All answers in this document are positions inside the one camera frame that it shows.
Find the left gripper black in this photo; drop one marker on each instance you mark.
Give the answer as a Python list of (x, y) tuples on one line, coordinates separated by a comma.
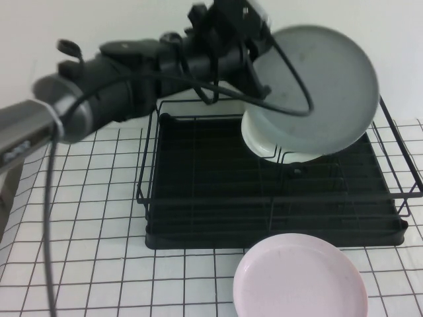
[(236, 56)]

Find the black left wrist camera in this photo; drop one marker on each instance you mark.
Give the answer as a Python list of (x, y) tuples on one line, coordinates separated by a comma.
[(241, 16)]

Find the white grid pattern tablecloth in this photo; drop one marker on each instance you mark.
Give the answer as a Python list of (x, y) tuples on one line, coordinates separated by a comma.
[(99, 264)]

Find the white round plate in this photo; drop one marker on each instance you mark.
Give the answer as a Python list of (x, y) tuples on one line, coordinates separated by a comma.
[(254, 138)]

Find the pink round plate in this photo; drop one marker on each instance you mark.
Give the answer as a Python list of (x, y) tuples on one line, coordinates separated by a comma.
[(297, 280)]

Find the grey round plate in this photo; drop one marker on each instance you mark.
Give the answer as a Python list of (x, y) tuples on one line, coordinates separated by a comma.
[(330, 82)]

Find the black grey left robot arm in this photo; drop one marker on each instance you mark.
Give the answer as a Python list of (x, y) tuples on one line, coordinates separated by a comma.
[(115, 82)]

